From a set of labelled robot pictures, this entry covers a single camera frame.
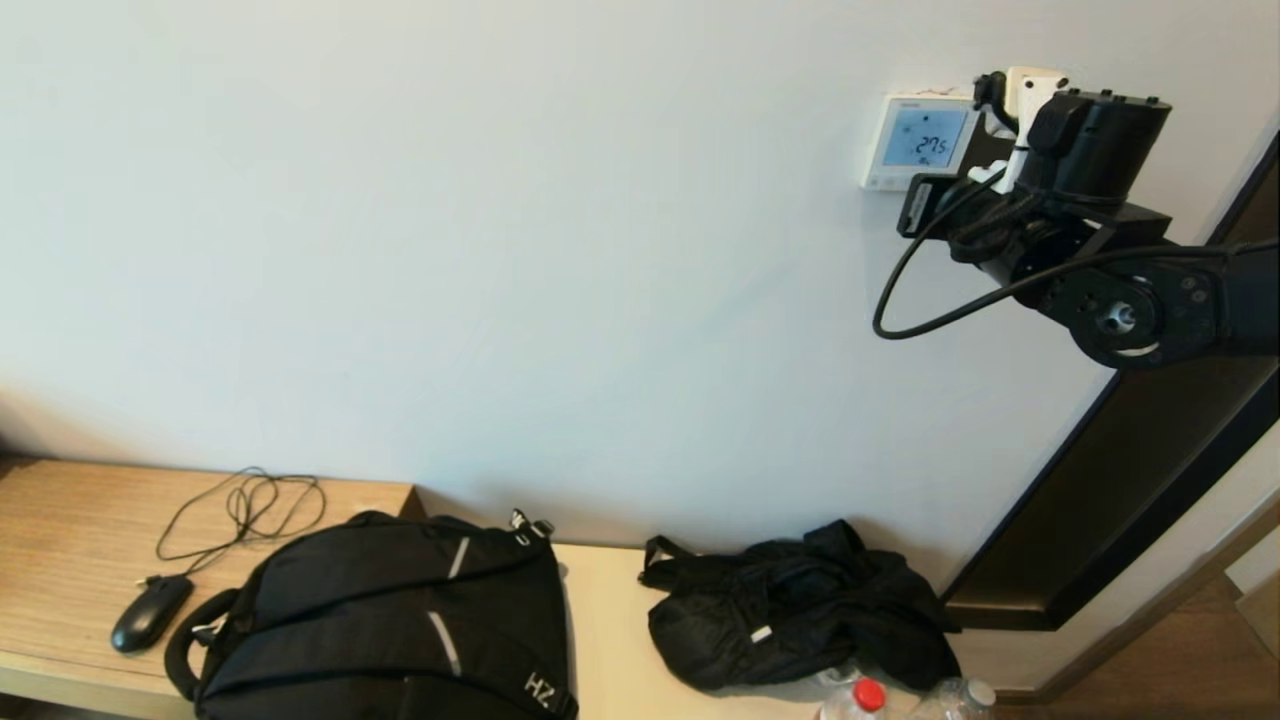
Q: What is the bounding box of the white wall thermostat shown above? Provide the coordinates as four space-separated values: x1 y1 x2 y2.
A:
862 93 982 192

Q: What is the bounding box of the crumpled black nylon bag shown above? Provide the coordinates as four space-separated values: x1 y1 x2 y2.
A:
638 519 963 694

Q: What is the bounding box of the brown wooden baseboard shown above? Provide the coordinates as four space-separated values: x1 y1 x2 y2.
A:
1000 488 1280 703

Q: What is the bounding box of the red cap water bottle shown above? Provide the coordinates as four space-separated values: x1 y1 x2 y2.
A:
818 677 889 720

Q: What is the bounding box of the white cap plastic bottle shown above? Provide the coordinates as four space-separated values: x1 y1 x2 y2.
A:
908 676 998 720

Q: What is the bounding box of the black backpack with HZ print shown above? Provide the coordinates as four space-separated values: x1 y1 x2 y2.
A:
165 510 581 720

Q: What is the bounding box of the black computer mouse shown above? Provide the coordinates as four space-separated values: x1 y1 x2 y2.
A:
110 575 195 656

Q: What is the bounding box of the black wall switch panel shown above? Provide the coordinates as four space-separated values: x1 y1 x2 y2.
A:
965 100 1016 181

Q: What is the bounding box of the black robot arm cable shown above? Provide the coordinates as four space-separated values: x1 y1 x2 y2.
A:
872 72 1280 342

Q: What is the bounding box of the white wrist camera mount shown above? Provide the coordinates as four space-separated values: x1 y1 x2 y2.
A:
968 66 1069 193

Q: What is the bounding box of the dark brown door frame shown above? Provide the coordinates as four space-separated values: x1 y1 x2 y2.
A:
940 130 1280 633

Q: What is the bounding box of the thin black mouse cable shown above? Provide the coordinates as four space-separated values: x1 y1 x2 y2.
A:
155 467 328 581

